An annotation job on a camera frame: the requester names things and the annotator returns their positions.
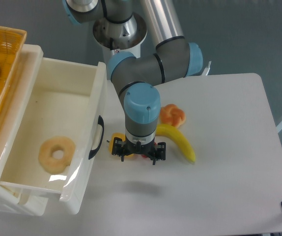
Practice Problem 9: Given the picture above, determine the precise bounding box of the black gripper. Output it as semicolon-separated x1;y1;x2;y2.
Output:
120;140;166;165

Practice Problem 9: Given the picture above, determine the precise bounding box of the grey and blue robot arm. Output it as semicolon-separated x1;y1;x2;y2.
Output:
63;0;203;162

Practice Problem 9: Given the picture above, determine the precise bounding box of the white drawer cabinet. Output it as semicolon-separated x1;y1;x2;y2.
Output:
0;44;48;215

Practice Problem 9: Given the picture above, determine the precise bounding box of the red bell pepper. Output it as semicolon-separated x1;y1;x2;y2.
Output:
141;142;157;158

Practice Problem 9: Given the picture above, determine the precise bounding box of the yellow bell pepper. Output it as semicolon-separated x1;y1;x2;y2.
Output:
107;133;134;158

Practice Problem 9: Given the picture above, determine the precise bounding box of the yellow banana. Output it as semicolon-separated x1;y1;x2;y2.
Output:
156;124;196;163

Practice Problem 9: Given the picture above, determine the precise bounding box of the orange knotted bread roll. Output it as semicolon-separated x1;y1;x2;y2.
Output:
159;104;186;128

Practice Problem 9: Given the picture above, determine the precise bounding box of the beige donut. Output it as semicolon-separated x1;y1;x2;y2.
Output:
38;136;76;175

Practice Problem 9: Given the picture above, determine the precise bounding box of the black top drawer handle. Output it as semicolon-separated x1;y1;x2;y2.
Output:
88;116;105;160

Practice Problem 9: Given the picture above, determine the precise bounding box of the white bracket behind table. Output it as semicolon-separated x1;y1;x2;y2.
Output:
201;60;212;76

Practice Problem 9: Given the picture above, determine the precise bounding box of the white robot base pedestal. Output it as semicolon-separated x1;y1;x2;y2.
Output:
93;13;147;63

